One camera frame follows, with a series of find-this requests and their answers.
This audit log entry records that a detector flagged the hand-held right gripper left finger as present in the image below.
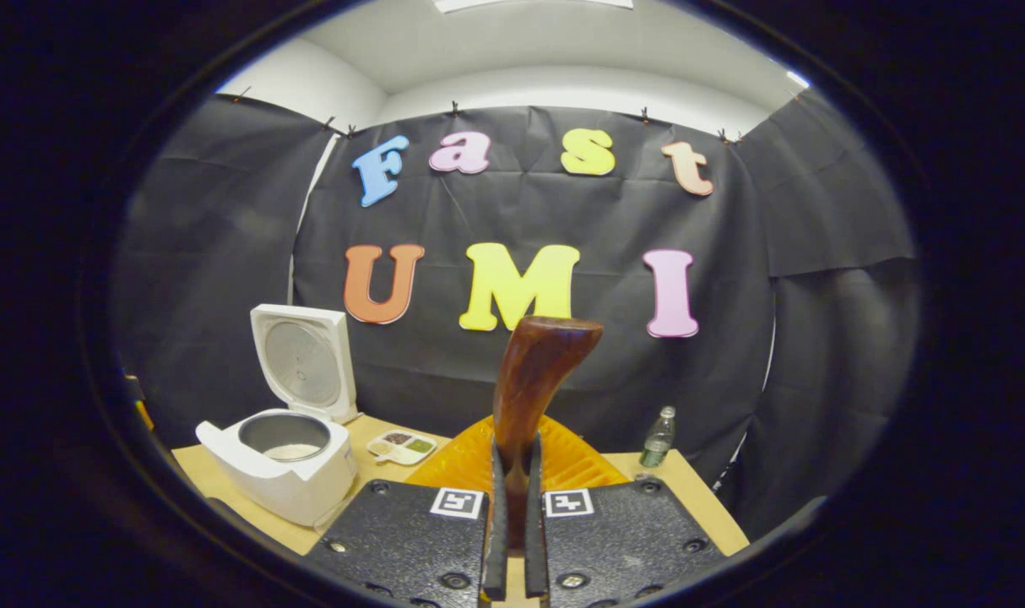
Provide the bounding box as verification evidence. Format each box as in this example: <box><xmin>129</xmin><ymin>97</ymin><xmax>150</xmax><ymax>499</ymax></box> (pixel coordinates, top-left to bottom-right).
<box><xmin>301</xmin><ymin>414</ymin><xmax>509</xmax><ymax>608</ymax></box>

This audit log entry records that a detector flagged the green label plastic bottle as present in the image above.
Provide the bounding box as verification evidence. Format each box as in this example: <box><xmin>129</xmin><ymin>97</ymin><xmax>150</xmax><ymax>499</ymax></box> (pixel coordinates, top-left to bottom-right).
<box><xmin>639</xmin><ymin>405</ymin><xmax>677</xmax><ymax>470</ymax></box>

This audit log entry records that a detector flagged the white rice cooker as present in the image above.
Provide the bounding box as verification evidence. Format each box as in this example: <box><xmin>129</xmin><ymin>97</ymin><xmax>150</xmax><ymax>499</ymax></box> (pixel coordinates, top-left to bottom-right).
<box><xmin>195</xmin><ymin>304</ymin><xmax>361</xmax><ymax>529</ymax></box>

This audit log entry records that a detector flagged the black backdrop cloth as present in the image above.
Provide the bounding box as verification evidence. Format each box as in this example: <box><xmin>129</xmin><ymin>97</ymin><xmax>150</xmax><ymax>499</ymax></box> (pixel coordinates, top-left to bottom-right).
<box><xmin>111</xmin><ymin>89</ymin><xmax>919</xmax><ymax>541</ymax></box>

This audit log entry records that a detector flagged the brown wooden spoon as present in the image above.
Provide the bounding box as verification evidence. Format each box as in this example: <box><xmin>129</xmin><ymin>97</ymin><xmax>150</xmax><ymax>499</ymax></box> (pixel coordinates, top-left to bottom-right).
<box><xmin>491</xmin><ymin>317</ymin><xmax>605</xmax><ymax>554</ymax></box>

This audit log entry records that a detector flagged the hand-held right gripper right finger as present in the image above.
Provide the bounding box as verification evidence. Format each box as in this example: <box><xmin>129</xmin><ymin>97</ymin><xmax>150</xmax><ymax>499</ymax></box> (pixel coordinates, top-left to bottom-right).
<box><xmin>525</xmin><ymin>414</ymin><xmax>724</xmax><ymax>608</ymax></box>

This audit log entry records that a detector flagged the small divided condiment dish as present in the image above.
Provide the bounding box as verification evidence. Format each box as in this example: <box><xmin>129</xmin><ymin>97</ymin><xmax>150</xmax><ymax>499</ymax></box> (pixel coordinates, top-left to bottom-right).
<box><xmin>366</xmin><ymin>429</ymin><xmax>437</xmax><ymax>467</ymax></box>

